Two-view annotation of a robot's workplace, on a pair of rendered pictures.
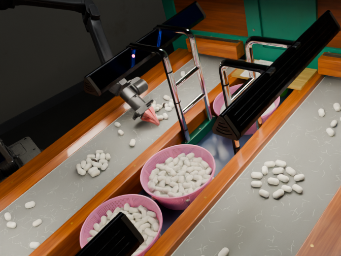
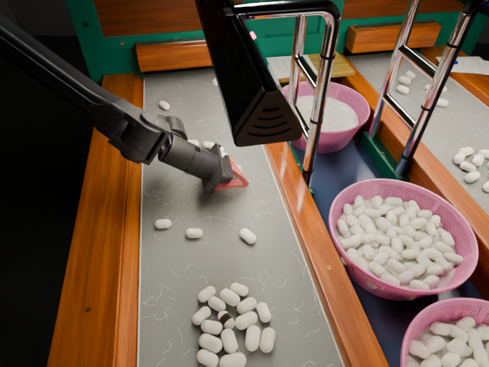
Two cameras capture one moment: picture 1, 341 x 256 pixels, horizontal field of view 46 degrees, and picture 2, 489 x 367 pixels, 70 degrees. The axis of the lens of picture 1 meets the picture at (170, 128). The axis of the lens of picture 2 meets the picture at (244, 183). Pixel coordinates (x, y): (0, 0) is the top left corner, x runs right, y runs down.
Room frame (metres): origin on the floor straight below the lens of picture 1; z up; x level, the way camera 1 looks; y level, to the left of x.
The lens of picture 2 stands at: (1.12, 0.52, 1.29)
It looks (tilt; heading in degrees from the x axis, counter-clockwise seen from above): 45 degrees down; 298
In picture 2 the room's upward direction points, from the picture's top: straight up
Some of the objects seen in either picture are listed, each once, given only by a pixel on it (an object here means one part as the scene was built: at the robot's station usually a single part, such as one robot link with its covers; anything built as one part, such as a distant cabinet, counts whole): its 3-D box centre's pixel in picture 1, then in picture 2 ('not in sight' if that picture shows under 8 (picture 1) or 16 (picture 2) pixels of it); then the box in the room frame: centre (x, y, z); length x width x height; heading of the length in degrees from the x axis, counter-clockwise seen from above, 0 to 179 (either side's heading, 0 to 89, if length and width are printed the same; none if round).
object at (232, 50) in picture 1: (214, 46); (188, 52); (1.77, -0.31, 0.83); 0.30 x 0.06 x 0.07; 39
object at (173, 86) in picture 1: (173, 87); (268, 104); (1.38, -0.06, 0.90); 0.20 x 0.19 x 0.45; 129
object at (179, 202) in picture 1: (179, 179); (393, 242); (1.06, 0.02, 0.72); 0.27 x 0.27 x 0.10
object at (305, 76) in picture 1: (272, 73); (297, 67); (1.48, -0.49, 0.77); 0.33 x 0.15 x 0.01; 39
